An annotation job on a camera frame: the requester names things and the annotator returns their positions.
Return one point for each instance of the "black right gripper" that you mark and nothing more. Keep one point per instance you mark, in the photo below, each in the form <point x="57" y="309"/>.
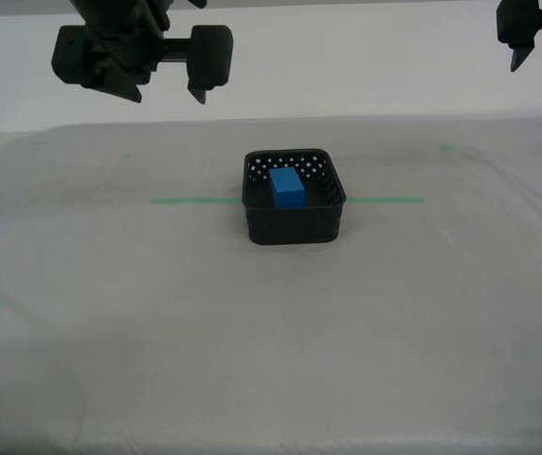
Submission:
<point x="517" y="23"/>

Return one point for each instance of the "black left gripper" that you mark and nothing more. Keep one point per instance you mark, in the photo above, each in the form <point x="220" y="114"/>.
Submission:
<point x="133" y="47"/>

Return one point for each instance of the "blue rectangular block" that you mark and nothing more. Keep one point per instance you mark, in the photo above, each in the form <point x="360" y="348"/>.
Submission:
<point x="286" y="189"/>

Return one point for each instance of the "black perforated plastic basket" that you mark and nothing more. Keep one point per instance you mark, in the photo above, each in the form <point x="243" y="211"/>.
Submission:
<point x="294" y="227"/>

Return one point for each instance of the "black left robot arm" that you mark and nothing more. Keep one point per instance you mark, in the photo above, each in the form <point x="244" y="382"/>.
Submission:
<point x="110" y="7"/>

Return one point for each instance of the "small green tape square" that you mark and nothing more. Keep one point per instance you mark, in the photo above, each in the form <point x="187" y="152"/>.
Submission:
<point x="446" y="148"/>
<point x="128" y="156"/>

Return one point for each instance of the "long green tape strip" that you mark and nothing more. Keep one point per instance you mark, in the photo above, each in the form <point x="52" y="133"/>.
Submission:
<point x="384" y="199"/>

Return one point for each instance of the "white table cloth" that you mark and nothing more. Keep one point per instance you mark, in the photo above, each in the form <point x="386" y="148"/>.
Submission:
<point x="271" y="332"/>

